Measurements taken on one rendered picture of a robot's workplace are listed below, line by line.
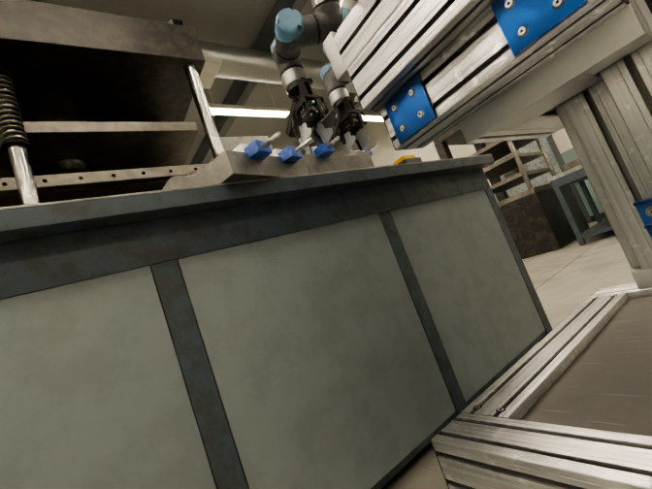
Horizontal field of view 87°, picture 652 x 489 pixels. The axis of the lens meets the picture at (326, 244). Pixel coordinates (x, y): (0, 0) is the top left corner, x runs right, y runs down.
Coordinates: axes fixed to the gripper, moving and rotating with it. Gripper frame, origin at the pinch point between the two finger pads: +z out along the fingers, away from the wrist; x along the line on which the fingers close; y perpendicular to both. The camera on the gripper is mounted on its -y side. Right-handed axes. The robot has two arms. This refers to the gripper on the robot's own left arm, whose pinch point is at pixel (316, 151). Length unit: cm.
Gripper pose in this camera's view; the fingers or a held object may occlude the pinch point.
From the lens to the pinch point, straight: 106.4
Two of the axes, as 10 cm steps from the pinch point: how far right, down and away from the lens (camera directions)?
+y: 5.3, -3.0, -7.9
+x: 7.8, -2.1, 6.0
